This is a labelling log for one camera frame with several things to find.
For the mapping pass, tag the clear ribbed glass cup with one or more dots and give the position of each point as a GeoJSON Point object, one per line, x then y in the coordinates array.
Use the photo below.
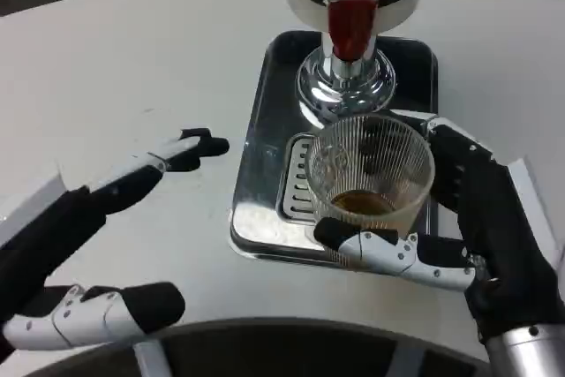
{"type": "Point", "coordinates": [335, 174]}

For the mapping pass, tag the right silver robot forearm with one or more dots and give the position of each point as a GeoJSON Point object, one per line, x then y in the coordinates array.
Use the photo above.
{"type": "Point", "coordinates": [529, 355]}

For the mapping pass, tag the red tap lever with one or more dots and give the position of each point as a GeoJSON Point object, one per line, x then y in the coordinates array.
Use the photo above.
{"type": "Point", "coordinates": [353, 24]}

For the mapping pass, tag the steel drip tray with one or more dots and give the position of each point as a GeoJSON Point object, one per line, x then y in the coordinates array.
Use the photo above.
{"type": "Point", "coordinates": [265, 130]}

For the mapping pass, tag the slotted steel tray grid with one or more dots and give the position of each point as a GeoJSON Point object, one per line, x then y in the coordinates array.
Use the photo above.
{"type": "Point", "coordinates": [295, 183]}

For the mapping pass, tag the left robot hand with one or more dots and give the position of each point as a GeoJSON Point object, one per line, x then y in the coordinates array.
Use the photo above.
{"type": "Point", "coordinates": [53, 227]}

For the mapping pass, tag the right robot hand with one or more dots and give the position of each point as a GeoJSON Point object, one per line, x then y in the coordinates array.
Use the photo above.
{"type": "Point", "coordinates": [499, 227]}

